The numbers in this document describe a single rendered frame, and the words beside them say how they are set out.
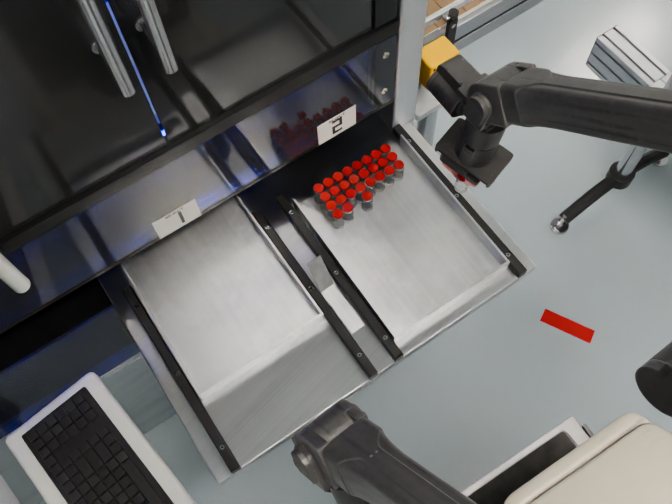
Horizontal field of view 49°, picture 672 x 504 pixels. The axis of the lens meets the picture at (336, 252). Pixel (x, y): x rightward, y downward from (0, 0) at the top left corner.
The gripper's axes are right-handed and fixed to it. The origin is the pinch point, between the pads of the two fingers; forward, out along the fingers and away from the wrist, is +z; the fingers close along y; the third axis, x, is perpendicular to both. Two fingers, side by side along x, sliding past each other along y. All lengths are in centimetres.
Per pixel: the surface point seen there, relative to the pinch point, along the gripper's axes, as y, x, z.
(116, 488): 16, 74, 28
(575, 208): -19, -65, 106
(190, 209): 35.2, 29.7, 12.3
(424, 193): 7.4, -4.7, 26.0
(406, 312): -4.7, 17.5, 23.7
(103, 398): 30, 64, 32
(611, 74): -4, -85, 70
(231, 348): 16, 43, 24
